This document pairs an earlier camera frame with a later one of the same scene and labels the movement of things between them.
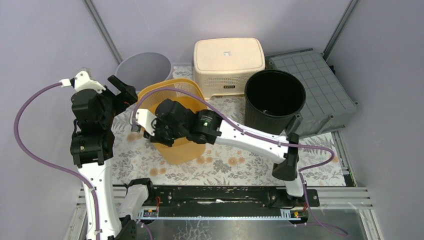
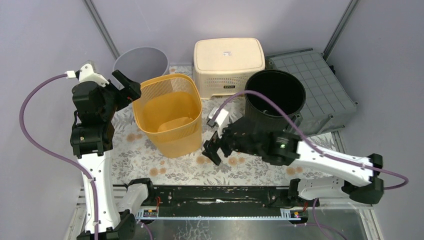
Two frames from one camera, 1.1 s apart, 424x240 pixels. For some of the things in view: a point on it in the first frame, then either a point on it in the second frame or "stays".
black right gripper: x=156 y=137 -> x=211 y=145
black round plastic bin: x=272 y=98 stays
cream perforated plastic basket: x=221 y=65 stays
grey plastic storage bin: x=328 y=106 stays
